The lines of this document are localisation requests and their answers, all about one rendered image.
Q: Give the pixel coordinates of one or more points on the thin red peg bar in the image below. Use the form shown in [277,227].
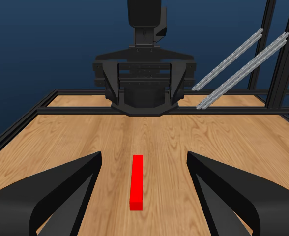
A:
[137,182]

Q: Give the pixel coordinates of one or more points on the black table frame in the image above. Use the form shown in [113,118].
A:
[73,110]

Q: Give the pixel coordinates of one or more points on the silver aluminium brace rail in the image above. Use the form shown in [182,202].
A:
[228,59]
[242,71]

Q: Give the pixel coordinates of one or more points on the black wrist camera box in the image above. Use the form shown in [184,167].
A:
[144,12]

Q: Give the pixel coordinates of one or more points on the black upright frame post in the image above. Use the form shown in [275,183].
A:
[285,54]
[263,44]

